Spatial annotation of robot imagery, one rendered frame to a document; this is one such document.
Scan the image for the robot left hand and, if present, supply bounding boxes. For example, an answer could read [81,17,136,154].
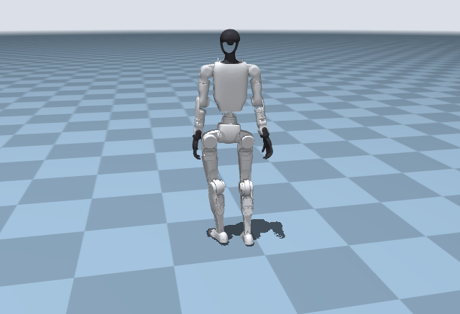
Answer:
[193,130,202,160]

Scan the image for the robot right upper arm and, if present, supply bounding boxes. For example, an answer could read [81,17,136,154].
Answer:
[247,64,262,106]

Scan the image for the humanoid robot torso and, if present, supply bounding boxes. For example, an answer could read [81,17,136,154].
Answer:
[212,58,249,144]

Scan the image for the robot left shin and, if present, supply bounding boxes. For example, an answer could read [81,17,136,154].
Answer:
[208,182,225,234]

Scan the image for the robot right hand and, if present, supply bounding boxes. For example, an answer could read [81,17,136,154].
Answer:
[260,127,273,159]

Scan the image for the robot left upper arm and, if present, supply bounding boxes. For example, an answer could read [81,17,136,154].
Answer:
[198,64,214,108]

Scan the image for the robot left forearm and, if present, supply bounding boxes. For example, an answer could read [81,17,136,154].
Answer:
[193,97,206,136]

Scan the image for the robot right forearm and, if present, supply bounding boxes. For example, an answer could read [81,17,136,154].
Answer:
[254,97,269,135]

